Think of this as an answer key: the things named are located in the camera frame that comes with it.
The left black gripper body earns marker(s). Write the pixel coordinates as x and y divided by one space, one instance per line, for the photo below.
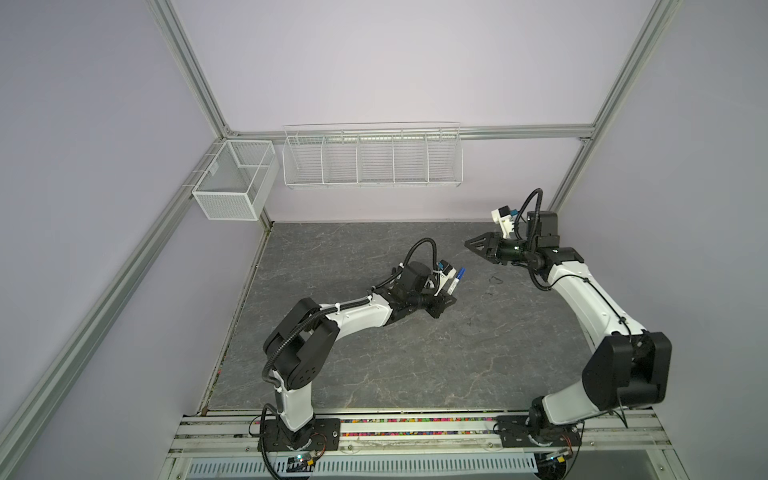
426 300

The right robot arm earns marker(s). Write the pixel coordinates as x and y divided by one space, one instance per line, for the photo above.
629 366

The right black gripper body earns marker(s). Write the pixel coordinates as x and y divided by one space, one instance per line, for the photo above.
509 252

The white wire wall basket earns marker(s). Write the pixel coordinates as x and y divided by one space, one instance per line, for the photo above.
384 154

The white marker pen blue tip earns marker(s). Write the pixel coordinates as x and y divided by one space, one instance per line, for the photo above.
455 281

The white mesh box basket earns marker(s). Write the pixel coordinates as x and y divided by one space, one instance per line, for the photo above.
237 181

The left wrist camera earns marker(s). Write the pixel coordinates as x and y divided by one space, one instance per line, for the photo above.
445 273

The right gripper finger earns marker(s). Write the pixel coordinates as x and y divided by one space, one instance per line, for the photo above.
486 252
486 240

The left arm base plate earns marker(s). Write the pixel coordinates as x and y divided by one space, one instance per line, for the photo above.
318 434

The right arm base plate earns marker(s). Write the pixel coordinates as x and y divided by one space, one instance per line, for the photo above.
517 431

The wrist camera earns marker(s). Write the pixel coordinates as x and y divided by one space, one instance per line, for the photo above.
504 217
445 273

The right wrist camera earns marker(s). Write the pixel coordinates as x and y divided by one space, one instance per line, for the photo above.
504 217

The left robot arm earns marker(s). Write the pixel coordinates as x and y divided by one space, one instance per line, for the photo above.
297 349

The white vented cable duct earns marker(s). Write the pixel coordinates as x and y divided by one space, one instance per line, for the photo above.
387 466

